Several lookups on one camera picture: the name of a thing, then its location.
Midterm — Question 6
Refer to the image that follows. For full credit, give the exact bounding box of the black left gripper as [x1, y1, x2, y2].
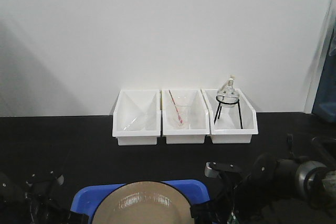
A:
[25, 179, 89, 224]

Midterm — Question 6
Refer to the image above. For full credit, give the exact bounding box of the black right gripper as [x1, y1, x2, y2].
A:
[190, 153, 278, 223]

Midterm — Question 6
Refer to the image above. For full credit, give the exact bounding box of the blue plastic tray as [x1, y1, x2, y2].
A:
[70, 179, 210, 223]

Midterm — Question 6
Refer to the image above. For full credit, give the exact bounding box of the beige plate black rim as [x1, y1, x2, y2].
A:
[92, 181, 194, 223]

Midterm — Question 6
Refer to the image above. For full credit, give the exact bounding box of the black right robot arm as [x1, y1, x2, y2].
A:
[190, 134, 335, 223]

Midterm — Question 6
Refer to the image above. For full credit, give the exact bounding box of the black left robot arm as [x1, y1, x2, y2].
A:
[1, 170, 89, 223]

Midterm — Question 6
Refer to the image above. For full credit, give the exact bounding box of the right white storage bin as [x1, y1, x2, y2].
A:
[201, 88, 258, 144]

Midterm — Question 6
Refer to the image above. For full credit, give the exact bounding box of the white storage bin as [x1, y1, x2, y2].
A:
[201, 88, 258, 144]
[112, 90, 161, 146]
[161, 89, 210, 144]

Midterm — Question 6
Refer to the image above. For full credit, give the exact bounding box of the red glass stirring rod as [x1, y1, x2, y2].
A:
[169, 90, 183, 124]

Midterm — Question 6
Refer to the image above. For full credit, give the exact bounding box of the middle white storage bin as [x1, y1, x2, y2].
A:
[161, 89, 210, 144]

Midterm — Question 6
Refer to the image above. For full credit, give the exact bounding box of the clear glass beaker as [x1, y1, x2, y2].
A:
[172, 95, 191, 129]

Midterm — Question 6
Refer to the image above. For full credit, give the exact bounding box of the left white storage bin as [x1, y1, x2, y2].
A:
[112, 90, 161, 146]

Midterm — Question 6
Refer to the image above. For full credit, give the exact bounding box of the round glass flask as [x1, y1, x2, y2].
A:
[216, 76, 239, 108]

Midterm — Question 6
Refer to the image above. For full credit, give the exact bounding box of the blue curtain at right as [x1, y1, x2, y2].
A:
[312, 25, 335, 123]

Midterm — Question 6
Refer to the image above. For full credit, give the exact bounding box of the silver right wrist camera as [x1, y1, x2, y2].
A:
[204, 162, 242, 178]

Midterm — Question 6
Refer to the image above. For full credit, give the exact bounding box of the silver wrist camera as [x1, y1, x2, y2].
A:
[204, 162, 242, 178]
[26, 170, 65, 186]

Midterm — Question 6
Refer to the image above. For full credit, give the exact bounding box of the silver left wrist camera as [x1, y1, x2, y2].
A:
[26, 170, 65, 186]

